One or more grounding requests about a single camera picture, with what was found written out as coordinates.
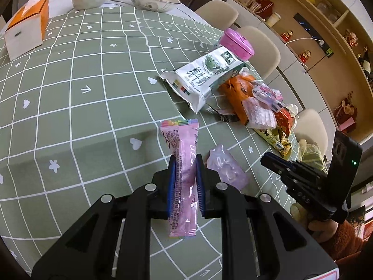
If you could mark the wine bottle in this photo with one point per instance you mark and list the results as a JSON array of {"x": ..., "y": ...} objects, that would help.
[{"x": 365, "y": 62}]

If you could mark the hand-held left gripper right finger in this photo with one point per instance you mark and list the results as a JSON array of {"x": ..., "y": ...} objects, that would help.
[{"x": 200, "y": 186}]

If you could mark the black foil wrapper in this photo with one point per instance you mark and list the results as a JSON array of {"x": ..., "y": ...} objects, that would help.
[{"x": 223, "y": 112}]

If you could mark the wooden wall shelf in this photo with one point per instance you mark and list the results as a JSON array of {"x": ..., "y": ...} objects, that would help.
[{"x": 320, "y": 73}]

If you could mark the orange snack wrapper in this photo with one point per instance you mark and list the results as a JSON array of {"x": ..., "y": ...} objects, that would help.
[{"x": 237, "y": 92}]

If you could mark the clear pink plastic wrapper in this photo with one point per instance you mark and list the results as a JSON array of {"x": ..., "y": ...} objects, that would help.
[{"x": 225, "y": 167}]

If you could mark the red gold figurine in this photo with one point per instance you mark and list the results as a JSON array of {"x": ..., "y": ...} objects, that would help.
[
  {"x": 287, "y": 35},
  {"x": 305, "y": 57}
]

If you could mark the orange white tissue box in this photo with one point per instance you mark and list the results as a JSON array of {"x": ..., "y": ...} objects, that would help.
[{"x": 24, "y": 32}]

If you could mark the red gift bag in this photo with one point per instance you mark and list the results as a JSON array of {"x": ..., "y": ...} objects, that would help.
[{"x": 262, "y": 4}]

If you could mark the yellow white snack wrapper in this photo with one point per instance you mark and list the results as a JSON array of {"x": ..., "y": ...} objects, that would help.
[{"x": 274, "y": 140}]

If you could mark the colourful printed panel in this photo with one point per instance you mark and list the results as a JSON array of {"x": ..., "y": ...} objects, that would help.
[{"x": 356, "y": 221}]

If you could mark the beige chair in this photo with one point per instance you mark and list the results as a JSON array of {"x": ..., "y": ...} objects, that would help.
[
  {"x": 310, "y": 128},
  {"x": 259, "y": 48},
  {"x": 217, "y": 13}
]

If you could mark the person's right forearm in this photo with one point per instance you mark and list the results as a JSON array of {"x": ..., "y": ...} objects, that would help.
[{"x": 346, "y": 242}]

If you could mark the red gold decoration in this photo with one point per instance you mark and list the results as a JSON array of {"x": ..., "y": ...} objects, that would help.
[{"x": 345, "y": 113}]

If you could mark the yellow-green cloth bag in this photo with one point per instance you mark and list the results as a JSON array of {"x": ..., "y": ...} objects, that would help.
[{"x": 313, "y": 153}]

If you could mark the black power strip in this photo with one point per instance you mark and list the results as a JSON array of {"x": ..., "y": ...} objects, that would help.
[{"x": 313, "y": 33}]

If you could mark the green checked tablecloth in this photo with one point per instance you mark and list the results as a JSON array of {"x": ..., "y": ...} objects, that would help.
[{"x": 72, "y": 122}]

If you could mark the pink snack wrapper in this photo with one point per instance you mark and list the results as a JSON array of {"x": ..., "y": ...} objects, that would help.
[{"x": 184, "y": 163}]

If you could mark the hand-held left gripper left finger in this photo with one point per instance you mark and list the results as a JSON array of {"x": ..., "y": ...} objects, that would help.
[{"x": 171, "y": 186}]

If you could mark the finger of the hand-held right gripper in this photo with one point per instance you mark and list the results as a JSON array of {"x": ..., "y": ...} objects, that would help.
[
  {"x": 275, "y": 162},
  {"x": 298, "y": 194}
]

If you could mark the person's right hand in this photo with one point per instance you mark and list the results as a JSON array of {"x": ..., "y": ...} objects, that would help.
[{"x": 323, "y": 229}]

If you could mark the pink white candy wrapper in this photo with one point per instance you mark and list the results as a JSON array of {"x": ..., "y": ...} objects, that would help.
[{"x": 260, "y": 109}]

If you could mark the white jar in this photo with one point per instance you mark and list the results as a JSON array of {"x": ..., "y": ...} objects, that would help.
[{"x": 273, "y": 19}]

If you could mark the white green milk bag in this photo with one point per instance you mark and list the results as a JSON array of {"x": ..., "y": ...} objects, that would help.
[{"x": 201, "y": 75}]

